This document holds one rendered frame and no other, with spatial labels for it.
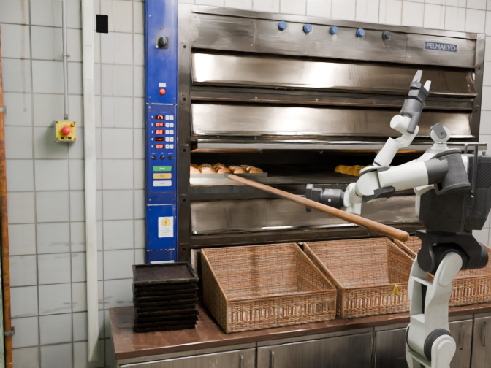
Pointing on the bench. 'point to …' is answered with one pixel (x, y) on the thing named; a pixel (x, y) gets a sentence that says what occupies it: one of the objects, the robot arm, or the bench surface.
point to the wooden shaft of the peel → (329, 210)
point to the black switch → (162, 41)
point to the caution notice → (165, 226)
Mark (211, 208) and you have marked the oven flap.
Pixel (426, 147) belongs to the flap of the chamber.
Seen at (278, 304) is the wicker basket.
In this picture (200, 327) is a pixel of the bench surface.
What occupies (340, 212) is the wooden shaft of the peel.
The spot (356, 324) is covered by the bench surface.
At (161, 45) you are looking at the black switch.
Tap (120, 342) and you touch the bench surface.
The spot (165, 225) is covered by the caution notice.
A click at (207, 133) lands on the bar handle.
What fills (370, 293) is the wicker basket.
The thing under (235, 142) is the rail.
